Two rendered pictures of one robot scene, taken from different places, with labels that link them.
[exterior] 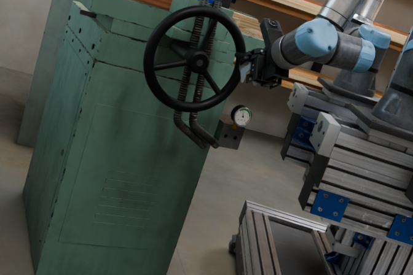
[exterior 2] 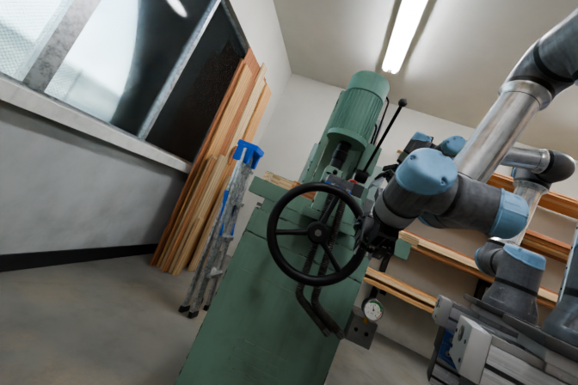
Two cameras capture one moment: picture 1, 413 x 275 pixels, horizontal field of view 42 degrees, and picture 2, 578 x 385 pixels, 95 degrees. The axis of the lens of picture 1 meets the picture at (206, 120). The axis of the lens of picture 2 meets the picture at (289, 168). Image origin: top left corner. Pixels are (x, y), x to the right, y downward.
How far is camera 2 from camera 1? 73 cm
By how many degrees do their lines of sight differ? 39
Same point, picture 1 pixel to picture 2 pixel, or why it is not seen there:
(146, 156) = (275, 333)
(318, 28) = (425, 155)
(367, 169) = not seen: outside the picture
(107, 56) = (255, 228)
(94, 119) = (235, 281)
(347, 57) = (479, 204)
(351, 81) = (504, 301)
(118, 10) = (269, 192)
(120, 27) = (268, 205)
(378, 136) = (564, 369)
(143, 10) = not seen: hidden behind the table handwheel
